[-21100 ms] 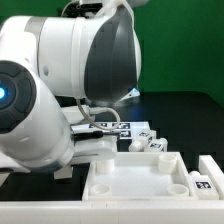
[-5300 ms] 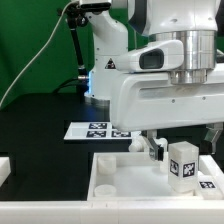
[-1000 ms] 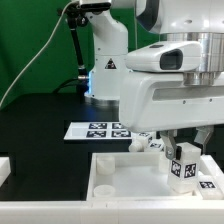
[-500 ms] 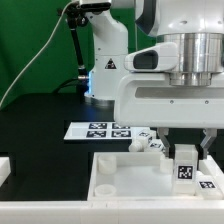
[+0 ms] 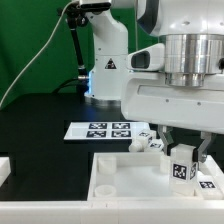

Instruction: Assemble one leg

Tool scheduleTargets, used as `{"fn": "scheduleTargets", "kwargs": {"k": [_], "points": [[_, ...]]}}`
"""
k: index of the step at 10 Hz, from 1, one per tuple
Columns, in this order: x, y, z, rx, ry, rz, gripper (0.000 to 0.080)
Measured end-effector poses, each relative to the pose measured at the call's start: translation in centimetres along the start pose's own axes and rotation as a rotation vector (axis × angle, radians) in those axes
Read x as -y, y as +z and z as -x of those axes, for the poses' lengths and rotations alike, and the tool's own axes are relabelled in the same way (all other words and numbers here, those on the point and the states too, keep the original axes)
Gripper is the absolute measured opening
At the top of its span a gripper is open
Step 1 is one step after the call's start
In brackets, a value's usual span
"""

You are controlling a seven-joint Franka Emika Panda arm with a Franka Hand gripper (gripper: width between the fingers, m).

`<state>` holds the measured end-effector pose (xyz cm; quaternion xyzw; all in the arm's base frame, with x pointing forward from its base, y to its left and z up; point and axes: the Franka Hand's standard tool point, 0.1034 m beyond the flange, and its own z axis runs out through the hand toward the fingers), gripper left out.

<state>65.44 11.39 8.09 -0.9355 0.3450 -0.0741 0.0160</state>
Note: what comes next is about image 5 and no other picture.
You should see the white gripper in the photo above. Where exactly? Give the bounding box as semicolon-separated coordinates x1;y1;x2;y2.
121;73;224;168

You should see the white square tabletop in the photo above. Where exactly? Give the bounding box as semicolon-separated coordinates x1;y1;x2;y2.
87;152;198;201

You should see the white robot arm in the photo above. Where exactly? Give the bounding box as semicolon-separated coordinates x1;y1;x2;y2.
121;0;224;162

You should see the white right rail block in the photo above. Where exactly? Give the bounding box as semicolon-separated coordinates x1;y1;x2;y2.
198;156;224;200

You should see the white rail block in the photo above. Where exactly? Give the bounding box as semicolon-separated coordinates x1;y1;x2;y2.
198;156;224;200
0;157;11;187

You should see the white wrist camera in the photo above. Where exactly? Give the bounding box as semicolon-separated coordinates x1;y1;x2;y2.
126;43;165;72

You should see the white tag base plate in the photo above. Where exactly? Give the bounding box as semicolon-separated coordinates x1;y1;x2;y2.
64;122;149;141

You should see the white cable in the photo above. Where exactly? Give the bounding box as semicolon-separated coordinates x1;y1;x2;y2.
0;0;81;108

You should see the white left rail block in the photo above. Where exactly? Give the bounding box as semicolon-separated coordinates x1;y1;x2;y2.
0;157;11;187

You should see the white front rail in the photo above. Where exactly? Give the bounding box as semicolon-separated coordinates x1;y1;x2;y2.
0;200;224;224

